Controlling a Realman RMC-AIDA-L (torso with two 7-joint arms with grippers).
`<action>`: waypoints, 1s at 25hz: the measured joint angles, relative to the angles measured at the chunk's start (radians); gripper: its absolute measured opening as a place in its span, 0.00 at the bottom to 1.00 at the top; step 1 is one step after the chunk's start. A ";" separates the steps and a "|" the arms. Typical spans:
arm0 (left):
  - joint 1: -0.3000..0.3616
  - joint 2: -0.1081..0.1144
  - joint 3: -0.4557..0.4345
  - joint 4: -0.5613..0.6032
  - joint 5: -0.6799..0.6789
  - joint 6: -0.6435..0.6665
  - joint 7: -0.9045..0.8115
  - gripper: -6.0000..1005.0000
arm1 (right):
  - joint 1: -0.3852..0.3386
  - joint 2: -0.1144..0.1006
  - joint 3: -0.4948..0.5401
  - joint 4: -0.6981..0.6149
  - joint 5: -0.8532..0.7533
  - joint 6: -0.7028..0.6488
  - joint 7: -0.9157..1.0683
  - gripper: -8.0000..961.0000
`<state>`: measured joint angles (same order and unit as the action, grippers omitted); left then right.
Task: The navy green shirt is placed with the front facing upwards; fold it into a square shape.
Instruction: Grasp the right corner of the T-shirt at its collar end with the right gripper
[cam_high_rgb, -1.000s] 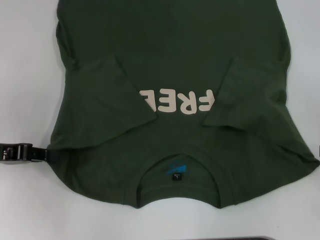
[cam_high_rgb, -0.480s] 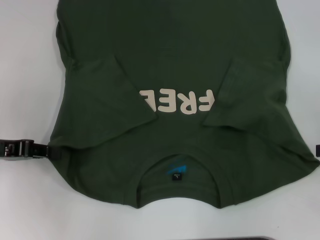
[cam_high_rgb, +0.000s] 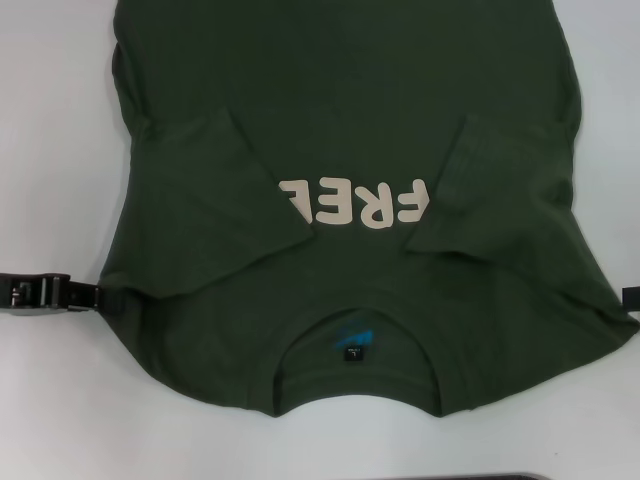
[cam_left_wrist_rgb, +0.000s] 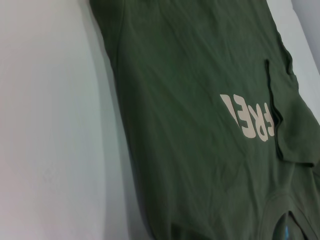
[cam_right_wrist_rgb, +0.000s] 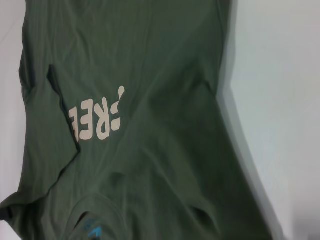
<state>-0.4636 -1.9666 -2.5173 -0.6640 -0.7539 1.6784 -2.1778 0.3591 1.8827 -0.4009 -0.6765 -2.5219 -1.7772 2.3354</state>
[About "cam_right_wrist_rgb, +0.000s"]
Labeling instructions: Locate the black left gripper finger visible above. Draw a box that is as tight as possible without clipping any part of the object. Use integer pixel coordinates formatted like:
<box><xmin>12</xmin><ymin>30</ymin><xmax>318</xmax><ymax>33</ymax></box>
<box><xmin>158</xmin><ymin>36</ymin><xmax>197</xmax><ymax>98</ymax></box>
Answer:
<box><xmin>0</xmin><ymin>206</ymin><xmax>13</xmax><ymax>222</ymax></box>

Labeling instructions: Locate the dark green FREE T-shirt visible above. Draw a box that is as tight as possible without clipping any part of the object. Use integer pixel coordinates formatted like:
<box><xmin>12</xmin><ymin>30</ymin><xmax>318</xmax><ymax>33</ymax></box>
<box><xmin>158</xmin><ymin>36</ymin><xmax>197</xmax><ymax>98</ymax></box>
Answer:
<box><xmin>0</xmin><ymin>0</ymin><xmax>275</xmax><ymax>240</ymax></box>

